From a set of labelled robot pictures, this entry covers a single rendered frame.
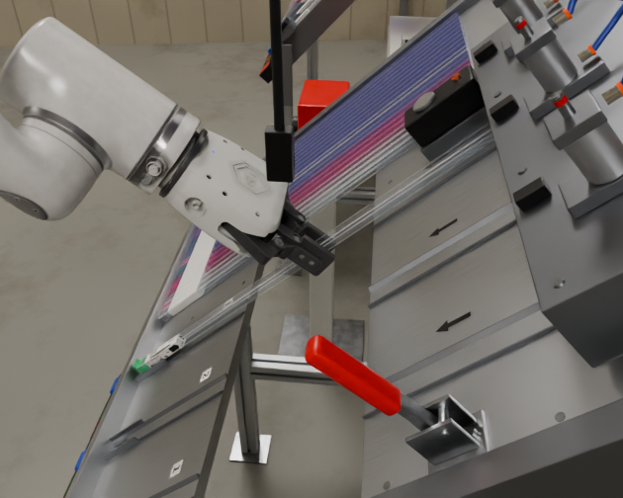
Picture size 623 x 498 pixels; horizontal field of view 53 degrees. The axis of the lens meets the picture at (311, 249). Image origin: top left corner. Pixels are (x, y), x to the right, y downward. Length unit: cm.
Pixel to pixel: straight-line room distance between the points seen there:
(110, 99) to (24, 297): 165
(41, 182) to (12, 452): 128
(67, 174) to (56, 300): 159
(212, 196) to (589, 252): 34
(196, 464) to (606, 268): 39
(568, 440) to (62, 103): 44
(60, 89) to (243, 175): 17
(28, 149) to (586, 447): 43
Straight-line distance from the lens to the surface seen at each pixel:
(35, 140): 54
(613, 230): 32
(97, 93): 56
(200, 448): 59
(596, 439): 32
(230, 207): 56
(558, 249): 32
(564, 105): 31
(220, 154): 59
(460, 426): 35
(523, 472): 33
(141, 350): 83
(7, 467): 173
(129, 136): 56
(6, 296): 220
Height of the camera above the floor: 132
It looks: 37 degrees down
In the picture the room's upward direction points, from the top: straight up
